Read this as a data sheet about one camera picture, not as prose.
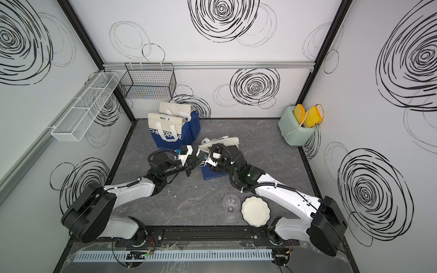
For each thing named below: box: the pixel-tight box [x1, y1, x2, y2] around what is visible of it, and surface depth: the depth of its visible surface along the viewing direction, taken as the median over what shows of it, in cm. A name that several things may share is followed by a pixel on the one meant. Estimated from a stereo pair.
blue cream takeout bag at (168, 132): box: [147, 113, 194, 151], surface depth 91 cm
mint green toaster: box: [277, 105, 317, 147], surface depth 101 cm
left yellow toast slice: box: [293, 104, 306, 125], surface depth 98 cm
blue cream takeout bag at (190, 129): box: [159, 101, 201, 145], surface depth 96 cm
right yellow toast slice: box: [304, 105, 323, 128], surface depth 98 cm
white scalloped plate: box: [241, 195, 271, 228], surface depth 82 cm
